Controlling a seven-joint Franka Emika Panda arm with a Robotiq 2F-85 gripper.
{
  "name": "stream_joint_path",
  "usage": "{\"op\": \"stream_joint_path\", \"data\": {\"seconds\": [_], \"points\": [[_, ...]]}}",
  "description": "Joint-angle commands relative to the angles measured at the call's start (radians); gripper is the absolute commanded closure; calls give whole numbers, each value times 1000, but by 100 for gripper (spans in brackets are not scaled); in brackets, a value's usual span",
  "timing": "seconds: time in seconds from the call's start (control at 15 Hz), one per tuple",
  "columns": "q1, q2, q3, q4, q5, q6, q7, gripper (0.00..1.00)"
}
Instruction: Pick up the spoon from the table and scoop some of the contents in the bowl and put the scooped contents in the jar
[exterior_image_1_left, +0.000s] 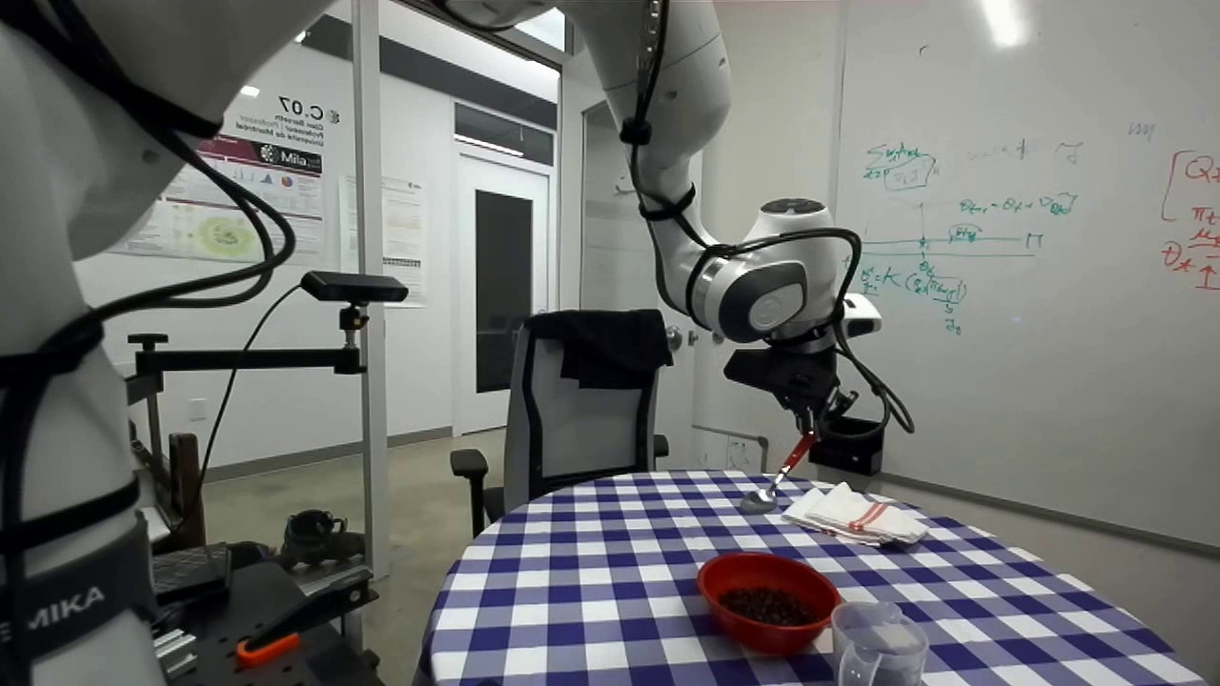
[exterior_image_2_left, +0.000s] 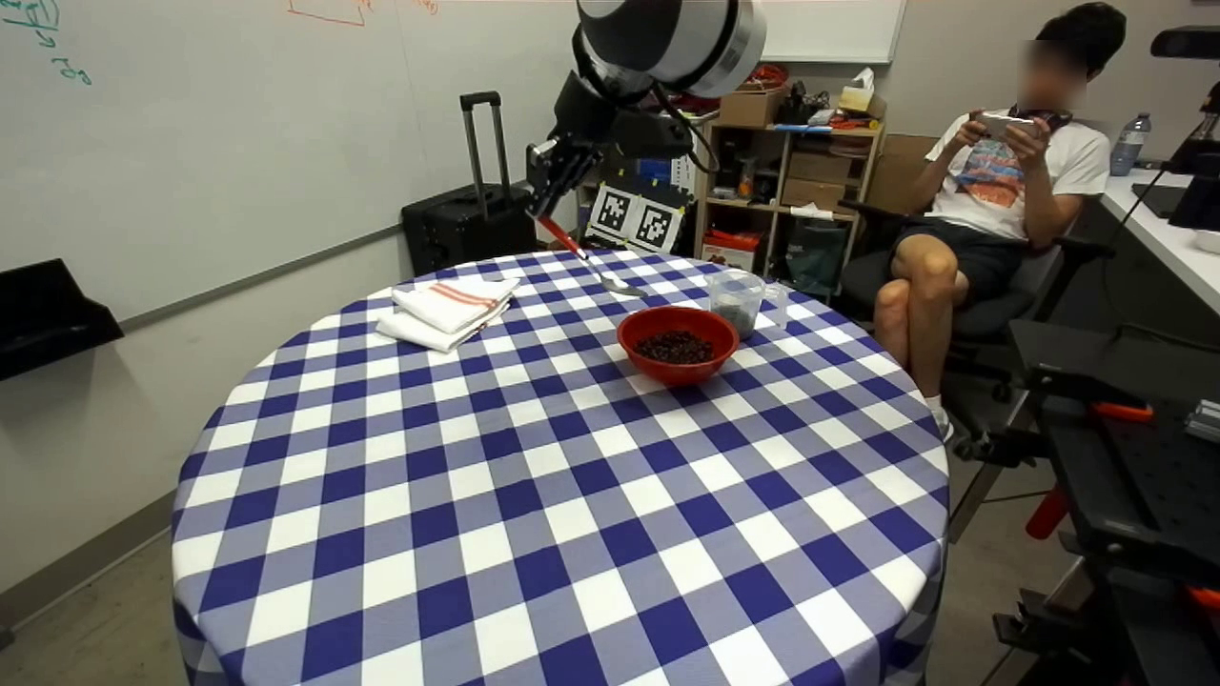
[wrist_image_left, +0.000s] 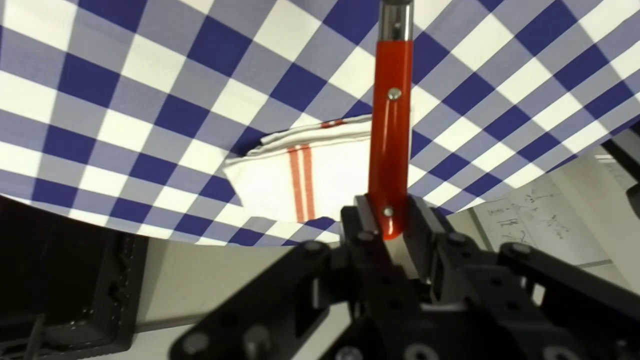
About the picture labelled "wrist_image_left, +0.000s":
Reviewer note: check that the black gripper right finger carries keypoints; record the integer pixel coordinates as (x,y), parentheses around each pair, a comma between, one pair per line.
(533,293)

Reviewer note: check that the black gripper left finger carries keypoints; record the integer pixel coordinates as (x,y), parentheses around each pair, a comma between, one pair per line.
(280,300)

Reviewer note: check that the white red striped folded towel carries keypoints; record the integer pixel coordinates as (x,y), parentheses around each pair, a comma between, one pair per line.
(267,180)

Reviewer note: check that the blue white checkered tablecloth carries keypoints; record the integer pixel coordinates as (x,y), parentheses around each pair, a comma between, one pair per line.
(166,80)

